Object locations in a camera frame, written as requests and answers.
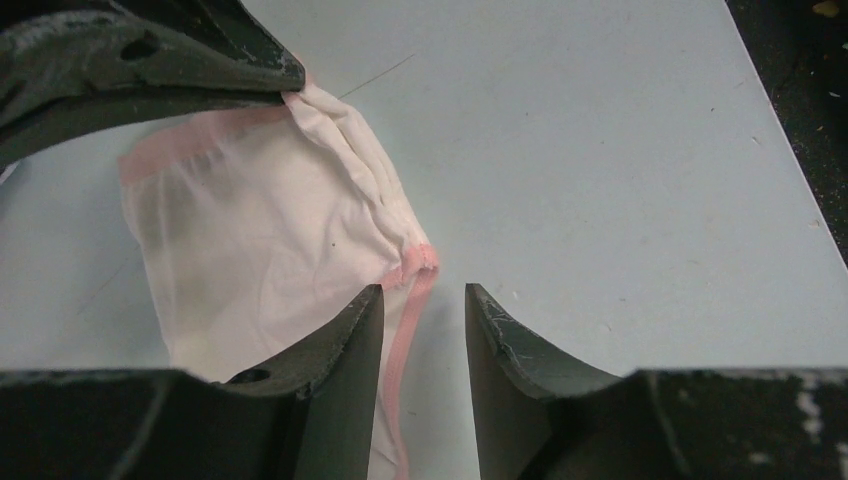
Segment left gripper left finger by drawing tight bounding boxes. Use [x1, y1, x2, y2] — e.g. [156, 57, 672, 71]
[225, 285, 384, 479]

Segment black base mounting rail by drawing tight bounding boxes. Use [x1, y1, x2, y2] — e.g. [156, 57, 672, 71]
[726, 0, 847, 256]

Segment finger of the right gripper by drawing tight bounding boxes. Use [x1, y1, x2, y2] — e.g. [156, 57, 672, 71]
[1, 0, 306, 166]

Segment white pink-trimmed underwear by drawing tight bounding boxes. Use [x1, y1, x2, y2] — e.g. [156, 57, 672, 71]
[118, 83, 439, 479]

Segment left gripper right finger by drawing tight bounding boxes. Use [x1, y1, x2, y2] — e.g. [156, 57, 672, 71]
[465, 283, 618, 479]

